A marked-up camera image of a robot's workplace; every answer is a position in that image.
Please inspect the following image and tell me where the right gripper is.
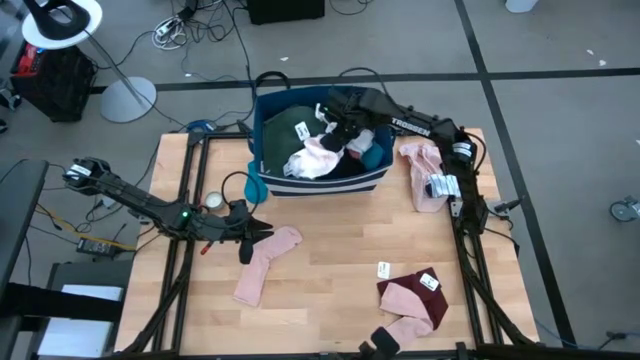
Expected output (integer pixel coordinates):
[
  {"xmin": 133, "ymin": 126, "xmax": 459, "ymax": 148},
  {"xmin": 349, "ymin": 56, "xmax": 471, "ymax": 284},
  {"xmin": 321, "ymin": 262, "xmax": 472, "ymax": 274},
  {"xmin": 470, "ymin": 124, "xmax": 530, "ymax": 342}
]
[{"xmin": 319, "ymin": 86, "xmax": 375, "ymax": 153}]

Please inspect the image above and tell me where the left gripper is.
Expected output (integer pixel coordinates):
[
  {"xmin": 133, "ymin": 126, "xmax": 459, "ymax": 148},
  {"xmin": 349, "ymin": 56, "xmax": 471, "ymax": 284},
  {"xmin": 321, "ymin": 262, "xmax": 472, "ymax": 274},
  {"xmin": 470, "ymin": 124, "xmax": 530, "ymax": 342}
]
[{"xmin": 212, "ymin": 199, "xmax": 275, "ymax": 266}]

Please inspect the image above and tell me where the white and pink garment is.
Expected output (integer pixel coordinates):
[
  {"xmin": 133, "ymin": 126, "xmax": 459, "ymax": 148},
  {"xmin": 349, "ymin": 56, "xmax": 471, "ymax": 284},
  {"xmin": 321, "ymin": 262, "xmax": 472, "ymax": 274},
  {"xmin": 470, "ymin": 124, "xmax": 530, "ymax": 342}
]
[{"xmin": 347, "ymin": 128, "xmax": 375, "ymax": 159}]

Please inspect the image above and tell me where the black garment with tag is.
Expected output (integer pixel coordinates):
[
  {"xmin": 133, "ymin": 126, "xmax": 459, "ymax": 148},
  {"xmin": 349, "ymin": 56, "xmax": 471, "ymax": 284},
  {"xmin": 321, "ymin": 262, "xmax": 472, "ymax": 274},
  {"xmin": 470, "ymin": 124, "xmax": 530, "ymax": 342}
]
[{"xmin": 319, "ymin": 147, "xmax": 371, "ymax": 180}]

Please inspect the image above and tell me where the pink long sock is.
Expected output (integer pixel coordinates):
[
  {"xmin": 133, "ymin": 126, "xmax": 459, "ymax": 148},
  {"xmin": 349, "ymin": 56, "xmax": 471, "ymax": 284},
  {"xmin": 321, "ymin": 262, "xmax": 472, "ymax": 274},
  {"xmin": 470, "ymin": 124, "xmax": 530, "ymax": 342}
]
[
  {"xmin": 232, "ymin": 225, "xmax": 304, "ymax": 307},
  {"xmin": 378, "ymin": 281, "xmax": 434, "ymax": 351}
]

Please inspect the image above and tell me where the teal sock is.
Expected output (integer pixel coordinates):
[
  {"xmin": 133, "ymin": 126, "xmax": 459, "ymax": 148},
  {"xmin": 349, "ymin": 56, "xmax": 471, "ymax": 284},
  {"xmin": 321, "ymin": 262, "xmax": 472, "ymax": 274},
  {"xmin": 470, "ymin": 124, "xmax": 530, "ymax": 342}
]
[
  {"xmin": 360, "ymin": 142, "xmax": 385, "ymax": 171},
  {"xmin": 243, "ymin": 160, "xmax": 271, "ymax": 205}
]

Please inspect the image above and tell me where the dark green sweater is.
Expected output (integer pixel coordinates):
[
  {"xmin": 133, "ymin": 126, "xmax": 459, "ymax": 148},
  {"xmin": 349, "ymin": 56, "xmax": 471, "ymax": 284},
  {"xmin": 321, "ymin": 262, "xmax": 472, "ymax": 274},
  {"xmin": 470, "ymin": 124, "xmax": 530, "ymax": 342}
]
[{"xmin": 262, "ymin": 104, "xmax": 329, "ymax": 179}]

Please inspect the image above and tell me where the pale pink garment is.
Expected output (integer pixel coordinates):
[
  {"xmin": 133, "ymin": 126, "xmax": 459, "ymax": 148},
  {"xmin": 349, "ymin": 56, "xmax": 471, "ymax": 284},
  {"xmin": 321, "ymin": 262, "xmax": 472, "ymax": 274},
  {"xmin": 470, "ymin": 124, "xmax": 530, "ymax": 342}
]
[{"xmin": 398, "ymin": 143, "xmax": 450, "ymax": 214}]

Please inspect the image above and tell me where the white striped sock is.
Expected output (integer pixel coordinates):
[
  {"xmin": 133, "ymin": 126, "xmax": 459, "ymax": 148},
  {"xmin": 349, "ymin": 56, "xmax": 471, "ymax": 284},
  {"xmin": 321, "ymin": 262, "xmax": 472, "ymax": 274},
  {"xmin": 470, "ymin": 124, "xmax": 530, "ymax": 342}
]
[{"xmin": 424, "ymin": 173, "xmax": 462, "ymax": 199}]

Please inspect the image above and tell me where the maroon garment with tag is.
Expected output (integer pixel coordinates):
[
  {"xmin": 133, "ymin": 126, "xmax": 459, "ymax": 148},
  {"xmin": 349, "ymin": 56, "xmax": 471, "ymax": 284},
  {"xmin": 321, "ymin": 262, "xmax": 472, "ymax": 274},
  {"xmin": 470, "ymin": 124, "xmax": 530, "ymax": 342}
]
[{"xmin": 376, "ymin": 266, "xmax": 450, "ymax": 330}]

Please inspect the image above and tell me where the navy white striped fabric bin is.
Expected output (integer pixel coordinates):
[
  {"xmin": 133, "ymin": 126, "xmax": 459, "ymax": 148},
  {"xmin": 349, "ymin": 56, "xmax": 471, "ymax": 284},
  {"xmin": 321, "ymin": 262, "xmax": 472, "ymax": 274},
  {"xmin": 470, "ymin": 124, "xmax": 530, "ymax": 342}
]
[{"xmin": 251, "ymin": 70, "xmax": 397, "ymax": 197}]

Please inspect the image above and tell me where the black box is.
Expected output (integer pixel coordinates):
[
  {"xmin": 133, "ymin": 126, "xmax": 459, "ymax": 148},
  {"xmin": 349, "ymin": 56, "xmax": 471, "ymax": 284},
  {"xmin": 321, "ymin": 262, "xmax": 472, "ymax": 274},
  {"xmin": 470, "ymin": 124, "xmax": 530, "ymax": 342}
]
[{"xmin": 246, "ymin": 0, "xmax": 326, "ymax": 26}]

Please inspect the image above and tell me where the black power adapter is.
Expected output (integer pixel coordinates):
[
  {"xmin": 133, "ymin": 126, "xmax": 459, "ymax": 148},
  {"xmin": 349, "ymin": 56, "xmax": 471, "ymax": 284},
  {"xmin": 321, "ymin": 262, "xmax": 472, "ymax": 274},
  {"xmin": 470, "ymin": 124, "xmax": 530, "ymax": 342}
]
[{"xmin": 75, "ymin": 237, "xmax": 119, "ymax": 259}]

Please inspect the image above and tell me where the black sock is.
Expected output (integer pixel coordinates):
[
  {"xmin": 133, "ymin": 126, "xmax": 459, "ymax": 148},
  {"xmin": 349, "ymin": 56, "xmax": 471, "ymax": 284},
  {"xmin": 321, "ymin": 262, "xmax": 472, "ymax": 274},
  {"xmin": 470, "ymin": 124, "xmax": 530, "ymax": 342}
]
[{"xmin": 357, "ymin": 326, "xmax": 401, "ymax": 360}]

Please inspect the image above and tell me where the white floor lamp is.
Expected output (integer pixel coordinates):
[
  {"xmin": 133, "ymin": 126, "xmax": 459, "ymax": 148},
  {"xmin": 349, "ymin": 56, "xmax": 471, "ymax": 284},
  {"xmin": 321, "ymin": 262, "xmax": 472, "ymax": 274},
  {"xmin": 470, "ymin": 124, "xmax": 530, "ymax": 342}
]
[{"xmin": 20, "ymin": 0, "xmax": 158, "ymax": 124}]

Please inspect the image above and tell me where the white power strip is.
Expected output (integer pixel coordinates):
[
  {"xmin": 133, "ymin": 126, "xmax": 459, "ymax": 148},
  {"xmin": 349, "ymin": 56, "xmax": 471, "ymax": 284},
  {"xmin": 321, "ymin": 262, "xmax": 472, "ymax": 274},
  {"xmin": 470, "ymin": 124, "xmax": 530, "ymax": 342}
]
[{"xmin": 153, "ymin": 17, "xmax": 182, "ymax": 39}]

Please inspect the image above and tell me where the grey cabinet with white panel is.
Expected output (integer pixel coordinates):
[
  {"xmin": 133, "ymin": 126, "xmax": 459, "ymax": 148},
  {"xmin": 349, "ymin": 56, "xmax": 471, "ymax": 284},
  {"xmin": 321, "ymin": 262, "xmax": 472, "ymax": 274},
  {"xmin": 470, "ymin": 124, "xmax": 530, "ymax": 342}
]
[{"xmin": 29, "ymin": 259, "xmax": 134, "ymax": 360}]

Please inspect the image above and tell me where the white rounded object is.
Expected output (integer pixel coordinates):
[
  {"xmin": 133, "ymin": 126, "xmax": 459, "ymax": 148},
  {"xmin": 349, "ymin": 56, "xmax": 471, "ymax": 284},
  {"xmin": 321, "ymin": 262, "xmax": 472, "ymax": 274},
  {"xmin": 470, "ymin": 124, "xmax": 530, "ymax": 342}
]
[{"xmin": 504, "ymin": 0, "xmax": 540, "ymax": 14}]

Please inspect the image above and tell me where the black desk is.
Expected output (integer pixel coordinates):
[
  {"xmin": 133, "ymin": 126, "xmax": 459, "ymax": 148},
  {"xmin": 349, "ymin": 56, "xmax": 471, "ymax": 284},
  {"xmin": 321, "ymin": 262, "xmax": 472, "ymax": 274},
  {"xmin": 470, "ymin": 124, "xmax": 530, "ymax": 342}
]
[{"xmin": 0, "ymin": 158, "xmax": 50, "ymax": 301}]

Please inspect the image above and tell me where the black crate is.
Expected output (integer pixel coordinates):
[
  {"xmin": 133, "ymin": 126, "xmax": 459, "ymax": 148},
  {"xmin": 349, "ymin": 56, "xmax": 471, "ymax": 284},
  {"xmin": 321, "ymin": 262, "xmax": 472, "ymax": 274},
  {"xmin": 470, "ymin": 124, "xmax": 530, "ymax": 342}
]
[{"xmin": 9, "ymin": 42, "xmax": 97, "ymax": 124}]

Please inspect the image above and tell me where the red box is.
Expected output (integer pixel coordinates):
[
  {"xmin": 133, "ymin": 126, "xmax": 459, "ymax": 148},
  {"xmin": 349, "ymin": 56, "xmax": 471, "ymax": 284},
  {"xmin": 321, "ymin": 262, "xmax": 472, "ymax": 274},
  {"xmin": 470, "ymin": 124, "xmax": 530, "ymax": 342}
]
[{"xmin": 14, "ymin": 43, "xmax": 47, "ymax": 76}]

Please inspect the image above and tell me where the grey caster wheel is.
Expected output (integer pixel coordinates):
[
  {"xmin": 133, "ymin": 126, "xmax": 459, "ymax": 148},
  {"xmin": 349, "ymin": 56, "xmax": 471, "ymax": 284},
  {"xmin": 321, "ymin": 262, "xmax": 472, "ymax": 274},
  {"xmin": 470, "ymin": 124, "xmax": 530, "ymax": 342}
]
[{"xmin": 608, "ymin": 196, "xmax": 640, "ymax": 223}]

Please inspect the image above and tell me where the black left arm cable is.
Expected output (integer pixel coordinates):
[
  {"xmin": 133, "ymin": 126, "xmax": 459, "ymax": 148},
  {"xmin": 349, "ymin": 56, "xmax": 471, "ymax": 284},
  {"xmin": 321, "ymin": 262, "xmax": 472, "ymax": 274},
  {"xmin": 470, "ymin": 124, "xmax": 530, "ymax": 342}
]
[{"xmin": 221, "ymin": 170, "xmax": 262, "ymax": 214}]

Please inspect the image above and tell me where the blue cable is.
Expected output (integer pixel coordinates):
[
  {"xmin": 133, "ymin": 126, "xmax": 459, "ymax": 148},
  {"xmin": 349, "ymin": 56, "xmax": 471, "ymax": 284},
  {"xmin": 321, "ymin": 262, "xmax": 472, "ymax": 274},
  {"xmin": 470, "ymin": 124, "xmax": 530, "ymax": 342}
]
[
  {"xmin": 534, "ymin": 319, "xmax": 582, "ymax": 349},
  {"xmin": 187, "ymin": 118, "xmax": 217, "ymax": 134}
]

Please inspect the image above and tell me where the black floor cable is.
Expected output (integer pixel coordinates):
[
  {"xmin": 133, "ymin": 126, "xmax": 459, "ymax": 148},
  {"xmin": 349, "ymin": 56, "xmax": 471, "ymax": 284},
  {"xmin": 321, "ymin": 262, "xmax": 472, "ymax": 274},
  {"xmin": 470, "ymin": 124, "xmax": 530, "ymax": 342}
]
[{"xmin": 179, "ymin": 0, "xmax": 257, "ymax": 132}]

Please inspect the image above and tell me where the black clamp handle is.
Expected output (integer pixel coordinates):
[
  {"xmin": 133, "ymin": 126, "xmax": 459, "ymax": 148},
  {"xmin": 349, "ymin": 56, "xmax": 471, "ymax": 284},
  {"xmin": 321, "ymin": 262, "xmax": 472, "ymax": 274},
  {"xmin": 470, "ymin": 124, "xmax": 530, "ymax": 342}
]
[{"xmin": 493, "ymin": 196, "xmax": 524, "ymax": 215}]

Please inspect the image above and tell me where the yellow floor cable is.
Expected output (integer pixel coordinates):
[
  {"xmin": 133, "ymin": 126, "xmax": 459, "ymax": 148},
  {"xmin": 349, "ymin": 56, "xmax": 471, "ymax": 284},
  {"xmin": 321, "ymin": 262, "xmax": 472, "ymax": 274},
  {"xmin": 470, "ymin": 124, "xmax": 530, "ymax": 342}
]
[{"xmin": 34, "ymin": 202, "xmax": 137, "ymax": 251}]

